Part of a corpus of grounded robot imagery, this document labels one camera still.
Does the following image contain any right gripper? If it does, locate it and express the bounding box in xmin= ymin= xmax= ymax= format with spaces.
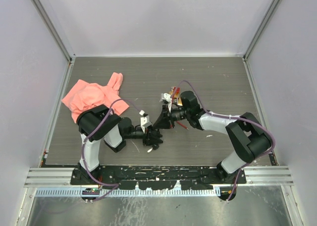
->
xmin=153 ymin=104 xmax=190 ymax=130

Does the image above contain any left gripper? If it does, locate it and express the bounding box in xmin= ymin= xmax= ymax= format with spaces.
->
xmin=124 ymin=124 xmax=162 ymax=145

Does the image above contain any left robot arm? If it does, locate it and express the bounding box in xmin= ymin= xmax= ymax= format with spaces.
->
xmin=76 ymin=105 xmax=163 ymax=184

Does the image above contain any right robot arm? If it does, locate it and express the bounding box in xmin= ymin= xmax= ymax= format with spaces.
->
xmin=154 ymin=91 xmax=275 ymax=183

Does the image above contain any large brass padlock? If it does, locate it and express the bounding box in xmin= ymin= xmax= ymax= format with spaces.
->
xmin=173 ymin=96 xmax=182 ymax=106

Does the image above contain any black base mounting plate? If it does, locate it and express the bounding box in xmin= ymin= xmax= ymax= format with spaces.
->
xmin=70 ymin=164 xmax=247 ymax=191

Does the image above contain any pink cloth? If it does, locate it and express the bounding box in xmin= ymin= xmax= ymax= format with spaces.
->
xmin=61 ymin=72 xmax=129 ymax=122

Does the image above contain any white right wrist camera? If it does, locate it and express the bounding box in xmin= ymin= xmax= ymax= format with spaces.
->
xmin=160 ymin=93 xmax=172 ymax=111

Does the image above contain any red cable seal lock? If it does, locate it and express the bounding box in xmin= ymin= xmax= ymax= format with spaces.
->
xmin=169 ymin=86 xmax=189 ymax=130

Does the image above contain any aluminium frame rail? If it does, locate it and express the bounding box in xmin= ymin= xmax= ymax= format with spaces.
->
xmin=24 ymin=166 xmax=294 ymax=189

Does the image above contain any slotted cable duct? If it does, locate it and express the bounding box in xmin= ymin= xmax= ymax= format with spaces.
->
xmin=35 ymin=187 xmax=220 ymax=197

